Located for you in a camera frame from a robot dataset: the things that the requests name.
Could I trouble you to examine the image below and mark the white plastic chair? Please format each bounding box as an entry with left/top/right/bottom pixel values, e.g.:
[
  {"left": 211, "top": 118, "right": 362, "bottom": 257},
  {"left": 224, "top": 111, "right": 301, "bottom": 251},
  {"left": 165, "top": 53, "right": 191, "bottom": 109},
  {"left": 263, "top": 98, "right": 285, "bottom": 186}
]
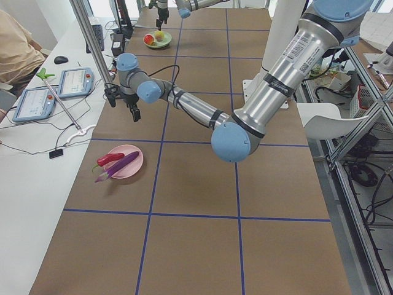
[{"left": 297, "top": 103, "right": 369, "bottom": 140}]

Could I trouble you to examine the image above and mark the red orange toy pomegranate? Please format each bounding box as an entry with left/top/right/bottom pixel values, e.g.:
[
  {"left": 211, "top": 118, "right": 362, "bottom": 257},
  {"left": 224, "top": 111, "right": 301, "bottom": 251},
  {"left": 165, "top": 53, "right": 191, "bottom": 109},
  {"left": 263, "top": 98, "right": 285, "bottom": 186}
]
[{"left": 143, "top": 34, "right": 155, "bottom": 46}]

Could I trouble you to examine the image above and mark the black keyboard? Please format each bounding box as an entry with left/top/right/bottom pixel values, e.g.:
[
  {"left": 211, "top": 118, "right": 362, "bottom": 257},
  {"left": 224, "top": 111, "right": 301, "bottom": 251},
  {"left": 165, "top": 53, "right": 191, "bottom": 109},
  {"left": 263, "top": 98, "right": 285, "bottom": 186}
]
[{"left": 91, "top": 24, "right": 104, "bottom": 51}]

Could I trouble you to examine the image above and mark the pink plate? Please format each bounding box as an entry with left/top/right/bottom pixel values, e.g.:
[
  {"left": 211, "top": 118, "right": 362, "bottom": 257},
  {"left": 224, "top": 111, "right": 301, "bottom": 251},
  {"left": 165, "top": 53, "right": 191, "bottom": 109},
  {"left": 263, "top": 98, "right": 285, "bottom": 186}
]
[{"left": 109, "top": 144, "right": 144, "bottom": 179}]

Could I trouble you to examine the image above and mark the green handled reacher stick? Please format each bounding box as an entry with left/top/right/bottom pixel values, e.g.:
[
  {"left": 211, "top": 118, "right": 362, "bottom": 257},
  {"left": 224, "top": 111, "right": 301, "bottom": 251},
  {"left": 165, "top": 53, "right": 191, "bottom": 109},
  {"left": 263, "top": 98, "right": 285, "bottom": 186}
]
[{"left": 36, "top": 68, "right": 85, "bottom": 134}]

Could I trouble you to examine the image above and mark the person in beige shirt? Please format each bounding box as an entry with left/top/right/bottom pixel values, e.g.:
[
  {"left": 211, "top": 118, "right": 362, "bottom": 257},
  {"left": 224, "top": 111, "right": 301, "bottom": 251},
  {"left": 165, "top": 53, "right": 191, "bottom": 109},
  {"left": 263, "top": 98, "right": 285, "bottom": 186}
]
[{"left": 1, "top": 10, "right": 45, "bottom": 85}]

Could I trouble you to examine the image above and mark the white basket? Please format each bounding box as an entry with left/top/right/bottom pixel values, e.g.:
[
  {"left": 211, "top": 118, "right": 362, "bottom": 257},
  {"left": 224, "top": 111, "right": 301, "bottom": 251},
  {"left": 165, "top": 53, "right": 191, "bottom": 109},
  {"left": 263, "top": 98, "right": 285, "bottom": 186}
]
[{"left": 349, "top": 85, "right": 383, "bottom": 119}]

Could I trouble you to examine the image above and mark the black power box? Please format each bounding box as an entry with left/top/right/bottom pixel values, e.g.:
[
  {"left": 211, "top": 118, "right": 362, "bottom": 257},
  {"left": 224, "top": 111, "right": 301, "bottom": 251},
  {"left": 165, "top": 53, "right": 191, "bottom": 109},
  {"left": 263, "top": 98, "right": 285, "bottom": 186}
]
[{"left": 111, "top": 33, "right": 125, "bottom": 57}]

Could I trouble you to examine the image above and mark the purple toy eggplant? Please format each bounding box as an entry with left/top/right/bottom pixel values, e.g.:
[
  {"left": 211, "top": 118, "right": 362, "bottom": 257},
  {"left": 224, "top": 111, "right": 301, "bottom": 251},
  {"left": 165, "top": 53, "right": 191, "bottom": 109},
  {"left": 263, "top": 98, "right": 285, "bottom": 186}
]
[{"left": 95, "top": 151, "right": 140, "bottom": 183}]

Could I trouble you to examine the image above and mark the small black usb device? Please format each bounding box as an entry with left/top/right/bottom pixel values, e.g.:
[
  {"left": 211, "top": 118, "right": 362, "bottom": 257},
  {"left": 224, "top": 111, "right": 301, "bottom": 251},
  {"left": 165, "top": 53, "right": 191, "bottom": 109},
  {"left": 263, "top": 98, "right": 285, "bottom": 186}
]
[{"left": 49, "top": 149, "right": 64, "bottom": 159}]

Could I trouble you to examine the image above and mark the blue teach pendant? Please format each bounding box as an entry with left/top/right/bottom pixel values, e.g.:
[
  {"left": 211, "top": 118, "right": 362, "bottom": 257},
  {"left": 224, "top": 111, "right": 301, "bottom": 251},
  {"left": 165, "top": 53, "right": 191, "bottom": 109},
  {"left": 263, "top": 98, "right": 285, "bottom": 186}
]
[
  {"left": 57, "top": 68, "right": 95, "bottom": 99},
  {"left": 12, "top": 87, "right": 55, "bottom": 123}
]

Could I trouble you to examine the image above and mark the far blue teach pendant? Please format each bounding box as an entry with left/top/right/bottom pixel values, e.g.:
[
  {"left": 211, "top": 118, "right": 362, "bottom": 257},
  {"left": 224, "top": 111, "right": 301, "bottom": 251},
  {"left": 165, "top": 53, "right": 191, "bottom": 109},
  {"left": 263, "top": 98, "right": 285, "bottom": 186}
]
[{"left": 57, "top": 68, "right": 95, "bottom": 99}]

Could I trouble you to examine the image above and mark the aluminium frame post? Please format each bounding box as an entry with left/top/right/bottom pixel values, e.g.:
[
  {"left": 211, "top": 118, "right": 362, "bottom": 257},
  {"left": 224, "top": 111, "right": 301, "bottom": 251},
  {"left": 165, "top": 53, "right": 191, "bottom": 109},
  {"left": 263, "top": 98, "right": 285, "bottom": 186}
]
[{"left": 69, "top": 0, "right": 112, "bottom": 94}]

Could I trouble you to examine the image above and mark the light green plate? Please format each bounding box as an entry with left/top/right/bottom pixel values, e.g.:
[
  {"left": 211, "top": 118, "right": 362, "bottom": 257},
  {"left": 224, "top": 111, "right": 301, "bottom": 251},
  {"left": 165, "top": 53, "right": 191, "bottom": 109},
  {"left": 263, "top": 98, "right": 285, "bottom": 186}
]
[{"left": 143, "top": 30, "right": 172, "bottom": 49}]

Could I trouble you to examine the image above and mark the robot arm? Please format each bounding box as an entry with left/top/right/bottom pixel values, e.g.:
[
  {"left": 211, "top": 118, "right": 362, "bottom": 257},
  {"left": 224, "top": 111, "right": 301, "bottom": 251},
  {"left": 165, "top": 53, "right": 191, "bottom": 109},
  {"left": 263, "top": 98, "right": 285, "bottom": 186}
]
[
  {"left": 116, "top": 1, "right": 372, "bottom": 162},
  {"left": 148, "top": 0, "right": 224, "bottom": 31}
]

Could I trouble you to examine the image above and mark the red toy chili pepper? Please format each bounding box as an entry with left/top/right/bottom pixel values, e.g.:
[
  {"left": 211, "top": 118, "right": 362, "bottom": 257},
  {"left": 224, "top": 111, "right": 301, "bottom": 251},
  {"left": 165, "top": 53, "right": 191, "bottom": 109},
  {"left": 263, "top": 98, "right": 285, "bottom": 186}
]
[{"left": 91, "top": 153, "right": 125, "bottom": 172}]

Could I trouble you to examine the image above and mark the toy peach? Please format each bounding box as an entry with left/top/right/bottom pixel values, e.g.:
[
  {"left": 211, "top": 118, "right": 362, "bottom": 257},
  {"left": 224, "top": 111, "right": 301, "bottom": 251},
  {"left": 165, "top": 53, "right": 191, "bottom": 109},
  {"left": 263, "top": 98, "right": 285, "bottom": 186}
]
[{"left": 154, "top": 30, "right": 165, "bottom": 42}]

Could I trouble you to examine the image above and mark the near blue teach pendant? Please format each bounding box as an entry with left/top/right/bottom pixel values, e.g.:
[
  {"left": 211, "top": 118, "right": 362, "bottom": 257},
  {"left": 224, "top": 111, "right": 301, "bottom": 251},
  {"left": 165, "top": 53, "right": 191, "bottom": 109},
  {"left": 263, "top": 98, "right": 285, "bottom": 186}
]
[{"left": 12, "top": 87, "right": 55, "bottom": 123}]

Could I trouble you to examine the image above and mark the black computer mouse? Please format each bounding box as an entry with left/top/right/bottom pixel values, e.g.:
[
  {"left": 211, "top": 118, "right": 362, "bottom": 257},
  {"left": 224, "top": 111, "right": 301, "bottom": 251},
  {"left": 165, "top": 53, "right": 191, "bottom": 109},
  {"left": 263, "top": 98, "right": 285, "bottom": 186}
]
[{"left": 53, "top": 55, "right": 69, "bottom": 65}]

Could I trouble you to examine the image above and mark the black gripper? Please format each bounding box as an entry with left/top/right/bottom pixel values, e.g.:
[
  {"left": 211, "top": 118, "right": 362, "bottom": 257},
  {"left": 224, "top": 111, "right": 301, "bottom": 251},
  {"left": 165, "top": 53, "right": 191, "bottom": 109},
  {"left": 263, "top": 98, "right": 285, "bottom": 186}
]
[
  {"left": 104, "top": 84, "right": 141, "bottom": 122},
  {"left": 148, "top": 0, "right": 169, "bottom": 30}
]

